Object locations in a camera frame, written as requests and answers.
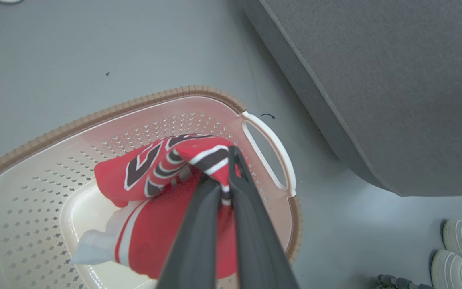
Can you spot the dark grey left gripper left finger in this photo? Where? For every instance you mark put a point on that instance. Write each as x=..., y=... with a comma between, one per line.
x=199, y=241

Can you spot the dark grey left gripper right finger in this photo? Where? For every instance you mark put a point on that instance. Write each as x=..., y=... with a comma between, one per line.
x=255, y=241

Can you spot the red basketball jersey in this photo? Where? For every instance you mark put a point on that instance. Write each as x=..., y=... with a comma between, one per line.
x=150, y=237

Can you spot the grey upholstered furniture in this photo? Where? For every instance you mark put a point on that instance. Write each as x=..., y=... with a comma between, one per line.
x=395, y=80

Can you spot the grey shoe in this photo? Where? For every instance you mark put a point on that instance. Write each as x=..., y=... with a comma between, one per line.
x=395, y=283

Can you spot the beige perforated laundry basket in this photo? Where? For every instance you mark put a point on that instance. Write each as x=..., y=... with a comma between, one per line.
x=34, y=192

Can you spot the white round object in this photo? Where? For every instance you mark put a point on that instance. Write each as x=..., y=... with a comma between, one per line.
x=9, y=1

